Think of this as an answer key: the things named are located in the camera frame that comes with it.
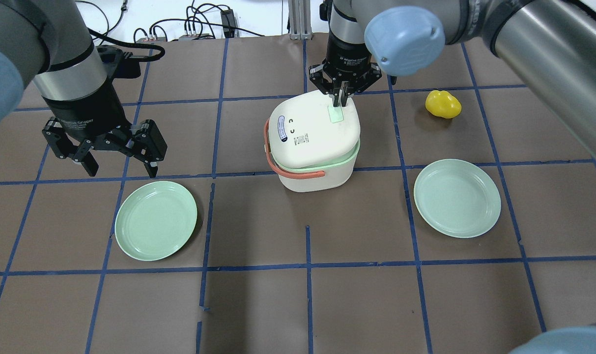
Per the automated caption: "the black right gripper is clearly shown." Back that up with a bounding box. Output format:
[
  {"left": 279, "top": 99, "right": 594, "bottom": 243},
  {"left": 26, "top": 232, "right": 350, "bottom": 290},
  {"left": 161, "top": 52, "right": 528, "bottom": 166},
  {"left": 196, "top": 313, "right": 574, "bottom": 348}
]
[{"left": 310, "top": 35, "right": 383, "bottom": 107}]

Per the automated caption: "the yellow bell pepper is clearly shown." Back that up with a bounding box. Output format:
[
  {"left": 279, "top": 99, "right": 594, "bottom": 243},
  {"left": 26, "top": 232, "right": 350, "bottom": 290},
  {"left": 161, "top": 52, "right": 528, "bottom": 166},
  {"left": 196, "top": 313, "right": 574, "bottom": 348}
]
[{"left": 425, "top": 90, "right": 462, "bottom": 119}]

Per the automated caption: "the green plate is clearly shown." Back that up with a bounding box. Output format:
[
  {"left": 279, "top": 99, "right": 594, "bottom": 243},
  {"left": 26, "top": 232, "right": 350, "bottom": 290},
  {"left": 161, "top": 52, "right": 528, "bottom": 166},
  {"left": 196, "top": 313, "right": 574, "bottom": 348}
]
[
  {"left": 114, "top": 181, "right": 198, "bottom": 262},
  {"left": 414, "top": 159, "right": 502, "bottom": 239}
]

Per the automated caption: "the right green plate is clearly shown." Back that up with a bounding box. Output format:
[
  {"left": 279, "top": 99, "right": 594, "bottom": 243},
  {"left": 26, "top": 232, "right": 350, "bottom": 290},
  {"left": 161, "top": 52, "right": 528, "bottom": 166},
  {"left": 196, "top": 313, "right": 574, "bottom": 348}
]
[{"left": 414, "top": 159, "right": 502, "bottom": 239}]

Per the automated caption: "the black power adapter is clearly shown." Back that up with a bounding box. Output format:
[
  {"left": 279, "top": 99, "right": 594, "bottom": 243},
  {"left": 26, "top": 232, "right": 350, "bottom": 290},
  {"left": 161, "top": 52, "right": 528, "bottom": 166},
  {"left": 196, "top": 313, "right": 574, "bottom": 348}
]
[{"left": 221, "top": 9, "right": 237, "bottom": 38}]

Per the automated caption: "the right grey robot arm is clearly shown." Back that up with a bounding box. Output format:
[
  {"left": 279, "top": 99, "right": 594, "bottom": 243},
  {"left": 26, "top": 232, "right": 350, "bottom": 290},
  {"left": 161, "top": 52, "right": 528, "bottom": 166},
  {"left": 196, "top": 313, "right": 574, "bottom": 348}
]
[{"left": 309, "top": 0, "right": 596, "bottom": 161}]

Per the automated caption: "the aluminium frame post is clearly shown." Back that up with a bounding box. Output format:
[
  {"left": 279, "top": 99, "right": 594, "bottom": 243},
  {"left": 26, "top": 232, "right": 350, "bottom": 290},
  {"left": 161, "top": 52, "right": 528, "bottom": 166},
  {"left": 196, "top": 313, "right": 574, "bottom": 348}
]
[{"left": 288, "top": 0, "right": 313, "bottom": 40}]

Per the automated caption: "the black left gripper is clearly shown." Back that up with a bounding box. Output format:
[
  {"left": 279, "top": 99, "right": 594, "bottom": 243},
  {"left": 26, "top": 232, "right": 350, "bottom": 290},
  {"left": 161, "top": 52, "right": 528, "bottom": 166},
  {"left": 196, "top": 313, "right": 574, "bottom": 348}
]
[{"left": 42, "top": 85, "right": 168, "bottom": 178}]

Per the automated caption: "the left green plate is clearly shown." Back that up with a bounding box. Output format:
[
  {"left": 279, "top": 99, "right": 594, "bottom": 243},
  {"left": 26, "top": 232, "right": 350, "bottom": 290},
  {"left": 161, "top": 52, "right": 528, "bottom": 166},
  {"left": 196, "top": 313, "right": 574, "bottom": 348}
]
[{"left": 114, "top": 181, "right": 198, "bottom": 262}]

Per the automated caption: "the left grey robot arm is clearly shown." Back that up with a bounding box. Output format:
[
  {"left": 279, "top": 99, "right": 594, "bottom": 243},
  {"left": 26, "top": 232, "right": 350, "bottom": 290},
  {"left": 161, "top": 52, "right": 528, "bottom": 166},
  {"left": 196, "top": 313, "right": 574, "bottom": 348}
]
[{"left": 0, "top": 0, "right": 168, "bottom": 178}]

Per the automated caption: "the black cable bundle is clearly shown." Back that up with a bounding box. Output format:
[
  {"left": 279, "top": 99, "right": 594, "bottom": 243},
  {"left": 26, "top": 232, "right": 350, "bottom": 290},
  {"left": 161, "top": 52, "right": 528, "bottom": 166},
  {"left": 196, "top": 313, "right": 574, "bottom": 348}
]
[{"left": 74, "top": 0, "right": 279, "bottom": 45}]

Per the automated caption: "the white rice cooker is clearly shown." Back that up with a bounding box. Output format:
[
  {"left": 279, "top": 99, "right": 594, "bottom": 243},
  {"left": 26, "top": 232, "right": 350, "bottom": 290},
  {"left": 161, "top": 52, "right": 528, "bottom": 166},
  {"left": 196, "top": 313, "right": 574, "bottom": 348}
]
[{"left": 263, "top": 90, "right": 361, "bottom": 193}]

